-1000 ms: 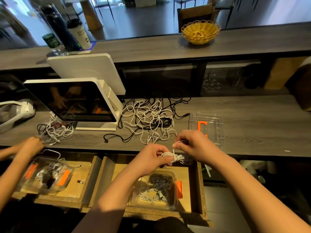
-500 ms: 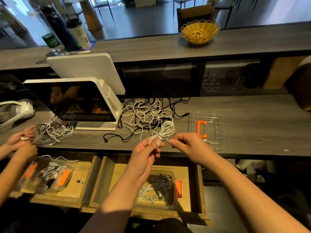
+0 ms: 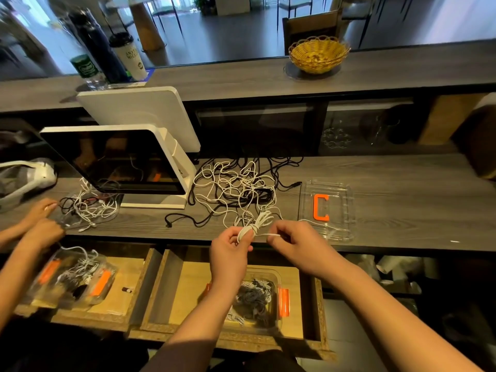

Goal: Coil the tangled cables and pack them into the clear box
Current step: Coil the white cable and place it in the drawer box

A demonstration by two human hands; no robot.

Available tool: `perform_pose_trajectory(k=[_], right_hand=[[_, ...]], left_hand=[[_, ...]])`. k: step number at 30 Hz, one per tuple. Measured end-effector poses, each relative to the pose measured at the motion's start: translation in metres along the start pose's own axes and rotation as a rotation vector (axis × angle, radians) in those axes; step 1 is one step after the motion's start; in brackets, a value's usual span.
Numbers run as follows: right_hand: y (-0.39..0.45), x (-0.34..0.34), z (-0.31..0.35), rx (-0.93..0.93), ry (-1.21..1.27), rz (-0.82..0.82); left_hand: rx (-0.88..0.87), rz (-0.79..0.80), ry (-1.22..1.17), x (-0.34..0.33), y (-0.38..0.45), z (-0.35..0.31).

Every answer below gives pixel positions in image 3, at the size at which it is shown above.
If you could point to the black thermos bottle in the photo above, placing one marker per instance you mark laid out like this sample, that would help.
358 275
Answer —
105 46

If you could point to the yellow woven basket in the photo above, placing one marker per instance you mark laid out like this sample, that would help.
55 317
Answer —
319 56

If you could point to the grey wooden bar counter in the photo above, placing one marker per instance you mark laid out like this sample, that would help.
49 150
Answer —
248 81

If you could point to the white touchscreen monitor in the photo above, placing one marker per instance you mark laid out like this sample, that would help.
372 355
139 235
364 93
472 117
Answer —
112 162

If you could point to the small white connector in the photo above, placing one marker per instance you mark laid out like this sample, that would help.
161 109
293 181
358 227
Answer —
127 290

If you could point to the pile of white containers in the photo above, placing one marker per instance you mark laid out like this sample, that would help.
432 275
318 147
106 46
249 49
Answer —
399 269

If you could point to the white paper coffee cup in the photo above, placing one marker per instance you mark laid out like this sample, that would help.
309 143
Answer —
129 58

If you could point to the black metal chair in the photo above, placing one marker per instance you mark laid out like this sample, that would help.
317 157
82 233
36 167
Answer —
294 5
358 10

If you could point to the clear container drawer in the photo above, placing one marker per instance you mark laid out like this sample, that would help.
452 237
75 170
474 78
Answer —
43 294
267 321

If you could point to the person's right forearm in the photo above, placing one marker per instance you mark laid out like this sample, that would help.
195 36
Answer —
403 325

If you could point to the another person's forearm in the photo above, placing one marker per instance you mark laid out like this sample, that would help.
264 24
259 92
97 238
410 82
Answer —
12 234
17 286

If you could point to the person's left hand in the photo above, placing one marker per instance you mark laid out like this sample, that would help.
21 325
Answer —
231 261

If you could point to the flat cardboard sheet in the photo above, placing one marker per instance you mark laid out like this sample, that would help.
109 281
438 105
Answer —
449 118

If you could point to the person's right hand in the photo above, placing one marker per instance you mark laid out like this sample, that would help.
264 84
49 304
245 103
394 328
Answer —
310 249

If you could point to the clear plastic water bottle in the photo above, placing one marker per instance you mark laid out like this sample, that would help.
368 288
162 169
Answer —
85 67

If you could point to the green potted plant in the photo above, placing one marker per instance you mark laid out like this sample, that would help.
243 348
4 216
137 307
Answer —
205 3

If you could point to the person's left forearm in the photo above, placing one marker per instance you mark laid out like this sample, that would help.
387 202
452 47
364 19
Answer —
198 337

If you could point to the wooden drawer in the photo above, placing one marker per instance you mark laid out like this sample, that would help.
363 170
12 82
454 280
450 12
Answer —
139 302
310 313

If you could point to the round wooden table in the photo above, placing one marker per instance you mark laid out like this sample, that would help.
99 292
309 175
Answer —
143 15

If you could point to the white customer display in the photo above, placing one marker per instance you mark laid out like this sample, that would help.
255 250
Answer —
139 118

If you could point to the brown wooden chair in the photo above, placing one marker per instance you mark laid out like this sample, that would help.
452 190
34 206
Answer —
312 28

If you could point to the blue white notebook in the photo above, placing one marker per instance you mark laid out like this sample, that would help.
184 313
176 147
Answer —
149 76

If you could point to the white headset device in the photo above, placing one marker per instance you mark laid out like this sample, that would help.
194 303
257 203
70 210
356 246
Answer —
39 174

